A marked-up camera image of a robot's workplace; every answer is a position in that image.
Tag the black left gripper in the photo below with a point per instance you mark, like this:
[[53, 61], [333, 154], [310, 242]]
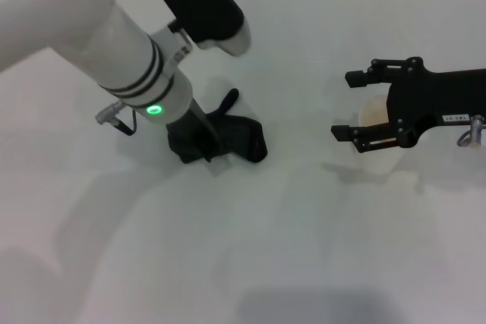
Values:
[[186, 138]]

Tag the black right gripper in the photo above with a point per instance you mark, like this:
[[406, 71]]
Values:
[[421, 96]]

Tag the dark cloth rag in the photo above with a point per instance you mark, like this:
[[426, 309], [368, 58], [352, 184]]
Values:
[[243, 138]]

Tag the translucent plastic cup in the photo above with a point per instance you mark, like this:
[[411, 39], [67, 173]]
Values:
[[379, 162]]

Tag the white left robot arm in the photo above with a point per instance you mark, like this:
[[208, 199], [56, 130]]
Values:
[[114, 43]]

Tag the left wrist camera housing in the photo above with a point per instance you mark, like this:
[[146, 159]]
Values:
[[205, 1]]

